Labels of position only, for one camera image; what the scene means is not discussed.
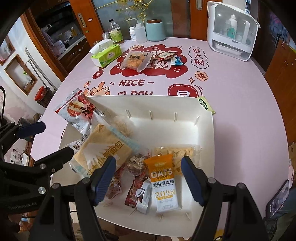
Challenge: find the red small snack packet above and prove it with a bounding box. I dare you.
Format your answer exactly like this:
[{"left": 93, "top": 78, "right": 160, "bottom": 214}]
[{"left": 105, "top": 164, "right": 126, "bottom": 200}]

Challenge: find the cracker pack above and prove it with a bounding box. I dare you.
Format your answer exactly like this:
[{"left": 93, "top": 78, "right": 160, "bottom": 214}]
[
  {"left": 152, "top": 145, "right": 202, "bottom": 175},
  {"left": 91, "top": 110, "right": 135, "bottom": 137}
]

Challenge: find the large bread package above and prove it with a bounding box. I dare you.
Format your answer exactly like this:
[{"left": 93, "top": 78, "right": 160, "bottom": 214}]
[{"left": 68, "top": 123, "right": 140, "bottom": 177}]

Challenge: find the orange white oats bar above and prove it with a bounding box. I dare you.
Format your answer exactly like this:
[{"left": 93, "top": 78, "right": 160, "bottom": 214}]
[{"left": 144, "top": 154, "right": 180, "bottom": 213}]

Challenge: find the clear nut snack packet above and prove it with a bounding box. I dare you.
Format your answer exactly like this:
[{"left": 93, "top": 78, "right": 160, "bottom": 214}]
[{"left": 126, "top": 153, "right": 151, "bottom": 176}]

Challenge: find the red jujube snack bag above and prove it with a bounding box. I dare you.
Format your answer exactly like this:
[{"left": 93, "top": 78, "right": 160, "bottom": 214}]
[{"left": 55, "top": 88, "right": 96, "bottom": 135}]

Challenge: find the pink printed tablecloth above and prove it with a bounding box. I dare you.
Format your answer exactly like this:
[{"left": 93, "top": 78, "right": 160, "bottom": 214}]
[{"left": 31, "top": 38, "right": 288, "bottom": 215}]

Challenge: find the smartphone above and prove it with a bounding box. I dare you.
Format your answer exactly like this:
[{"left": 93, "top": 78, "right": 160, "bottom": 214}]
[{"left": 265, "top": 180, "right": 290, "bottom": 219}]

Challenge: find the white plastic tray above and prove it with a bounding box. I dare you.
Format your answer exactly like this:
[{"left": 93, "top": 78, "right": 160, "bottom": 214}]
[{"left": 52, "top": 94, "right": 215, "bottom": 238}]

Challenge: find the green small snack packet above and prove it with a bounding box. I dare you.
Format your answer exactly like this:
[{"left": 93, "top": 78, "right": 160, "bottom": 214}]
[{"left": 198, "top": 96, "right": 216, "bottom": 114}]

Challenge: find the blue white candy packet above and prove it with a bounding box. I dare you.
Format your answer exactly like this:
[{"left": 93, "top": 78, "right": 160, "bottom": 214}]
[{"left": 171, "top": 56, "right": 184, "bottom": 66}]

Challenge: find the yellow cake snack pack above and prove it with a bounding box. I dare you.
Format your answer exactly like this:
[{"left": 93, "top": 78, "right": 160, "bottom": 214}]
[{"left": 120, "top": 51, "right": 153, "bottom": 73}]

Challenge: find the green tissue pack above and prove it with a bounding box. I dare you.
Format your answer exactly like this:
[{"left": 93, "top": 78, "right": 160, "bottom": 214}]
[{"left": 89, "top": 39, "right": 122, "bottom": 68}]

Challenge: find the red white snack packet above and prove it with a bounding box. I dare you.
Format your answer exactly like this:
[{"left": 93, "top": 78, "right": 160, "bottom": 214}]
[{"left": 154, "top": 52, "right": 177, "bottom": 61}]

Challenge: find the small metal can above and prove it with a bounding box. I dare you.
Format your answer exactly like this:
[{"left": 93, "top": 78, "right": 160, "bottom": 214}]
[{"left": 102, "top": 32, "right": 111, "bottom": 40}]

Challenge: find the clear bottle green label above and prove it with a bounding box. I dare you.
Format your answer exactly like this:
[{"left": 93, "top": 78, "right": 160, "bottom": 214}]
[{"left": 108, "top": 19, "right": 123, "bottom": 43}]

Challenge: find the white countertop sterilizer cabinet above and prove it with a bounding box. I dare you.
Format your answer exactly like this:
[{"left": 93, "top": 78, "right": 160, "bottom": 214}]
[{"left": 207, "top": 1, "right": 260, "bottom": 61}]

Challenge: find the small white pill bottle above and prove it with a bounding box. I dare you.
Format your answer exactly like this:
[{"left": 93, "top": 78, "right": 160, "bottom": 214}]
[{"left": 129, "top": 26, "right": 137, "bottom": 41}]

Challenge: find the teal canister with brown lid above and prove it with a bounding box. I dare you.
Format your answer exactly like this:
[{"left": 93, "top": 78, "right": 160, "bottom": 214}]
[{"left": 145, "top": 19, "right": 166, "bottom": 42}]

